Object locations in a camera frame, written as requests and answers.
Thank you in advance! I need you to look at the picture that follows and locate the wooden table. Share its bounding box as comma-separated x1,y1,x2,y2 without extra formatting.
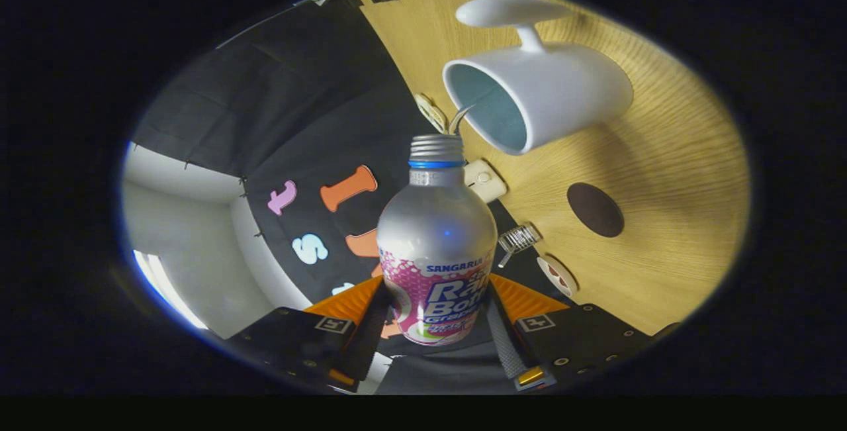
357,0,752,336

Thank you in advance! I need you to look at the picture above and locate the brown round coaster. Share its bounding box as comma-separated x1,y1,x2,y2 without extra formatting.
567,182,625,238

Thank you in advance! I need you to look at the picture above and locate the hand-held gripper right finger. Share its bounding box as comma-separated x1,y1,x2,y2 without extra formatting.
486,274,656,392

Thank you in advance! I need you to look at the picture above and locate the black backdrop cloth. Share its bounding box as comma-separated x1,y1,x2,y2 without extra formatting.
132,0,583,395

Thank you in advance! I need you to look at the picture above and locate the white divided condiment tray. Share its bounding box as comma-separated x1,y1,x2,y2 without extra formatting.
414,93,448,134

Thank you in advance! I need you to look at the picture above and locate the white round plate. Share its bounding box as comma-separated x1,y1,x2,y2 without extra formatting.
536,254,579,298

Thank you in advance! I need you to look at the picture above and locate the white toaster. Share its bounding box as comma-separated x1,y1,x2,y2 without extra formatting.
463,158,509,204

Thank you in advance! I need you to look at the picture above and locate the white cup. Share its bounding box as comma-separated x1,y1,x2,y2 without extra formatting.
442,0,635,156

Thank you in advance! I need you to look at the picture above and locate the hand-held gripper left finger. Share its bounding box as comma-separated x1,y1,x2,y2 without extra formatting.
228,277,391,393

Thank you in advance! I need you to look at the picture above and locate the large ceiling light panel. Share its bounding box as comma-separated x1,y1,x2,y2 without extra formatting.
132,249,209,330

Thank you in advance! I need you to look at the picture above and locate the silver juice bottle pink label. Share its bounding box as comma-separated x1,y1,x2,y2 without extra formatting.
376,134,498,346

